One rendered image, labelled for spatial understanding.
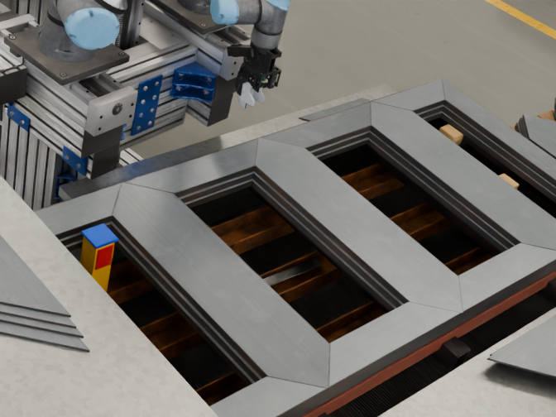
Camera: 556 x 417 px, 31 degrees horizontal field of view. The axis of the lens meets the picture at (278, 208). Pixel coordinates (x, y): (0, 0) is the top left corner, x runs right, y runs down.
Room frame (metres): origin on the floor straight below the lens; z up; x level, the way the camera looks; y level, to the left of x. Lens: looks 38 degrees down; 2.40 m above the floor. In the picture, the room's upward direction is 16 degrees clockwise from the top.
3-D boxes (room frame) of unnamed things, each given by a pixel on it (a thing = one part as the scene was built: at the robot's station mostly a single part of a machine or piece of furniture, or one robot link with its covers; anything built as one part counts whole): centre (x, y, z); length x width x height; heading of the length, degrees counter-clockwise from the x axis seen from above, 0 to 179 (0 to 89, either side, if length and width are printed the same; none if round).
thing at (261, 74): (2.31, 0.15, 1.06); 0.09 x 0.08 x 0.12; 51
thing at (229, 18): (2.27, 0.25, 1.22); 0.11 x 0.11 x 0.08; 33
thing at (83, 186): (2.51, 0.09, 0.66); 1.30 x 0.20 x 0.03; 141
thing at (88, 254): (1.69, 0.36, 0.78); 0.05 x 0.05 x 0.19; 51
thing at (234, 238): (2.17, -0.02, 0.70); 1.66 x 0.08 x 0.05; 141
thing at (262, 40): (2.31, 0.15, 1.15); 0.08 x 0.08 x 0.05
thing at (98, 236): (1.69, 0.36, 0.88); 0.06 x 0.06 x 0.02; 51
